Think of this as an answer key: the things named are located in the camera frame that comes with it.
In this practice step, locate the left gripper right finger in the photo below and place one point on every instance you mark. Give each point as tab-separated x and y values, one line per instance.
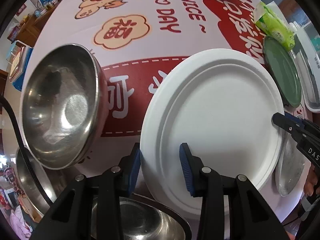
202	181

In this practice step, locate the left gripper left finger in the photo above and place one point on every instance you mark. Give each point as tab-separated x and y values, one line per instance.
116	182

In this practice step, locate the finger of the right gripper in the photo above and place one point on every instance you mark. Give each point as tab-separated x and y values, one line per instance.
286	124
294	119

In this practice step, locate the large steel bowl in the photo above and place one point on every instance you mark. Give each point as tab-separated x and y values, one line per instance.
145	218

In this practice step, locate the green plate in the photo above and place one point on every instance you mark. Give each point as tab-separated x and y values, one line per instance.
283	70

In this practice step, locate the small steel bowl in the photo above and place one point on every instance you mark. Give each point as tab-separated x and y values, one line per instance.
52	182

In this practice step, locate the white paper plate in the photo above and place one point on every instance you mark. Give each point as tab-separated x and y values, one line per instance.
220	102

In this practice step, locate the pink steel bowl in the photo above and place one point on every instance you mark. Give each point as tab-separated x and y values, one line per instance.
64	107

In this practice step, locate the person's right hand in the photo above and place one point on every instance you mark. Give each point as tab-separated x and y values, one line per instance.
311	182

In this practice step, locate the white sterilizer box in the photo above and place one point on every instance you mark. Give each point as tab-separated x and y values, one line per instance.
306	58

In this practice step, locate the green tissue pack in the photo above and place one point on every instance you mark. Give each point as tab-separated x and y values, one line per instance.
270	19

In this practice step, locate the stack of books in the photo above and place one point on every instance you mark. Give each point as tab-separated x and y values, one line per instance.
16	66

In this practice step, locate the blue plastic stool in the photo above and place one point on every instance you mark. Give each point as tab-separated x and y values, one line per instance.
18	83

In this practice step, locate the wooden tv cabinet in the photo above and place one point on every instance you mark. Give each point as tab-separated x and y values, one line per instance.
30	31

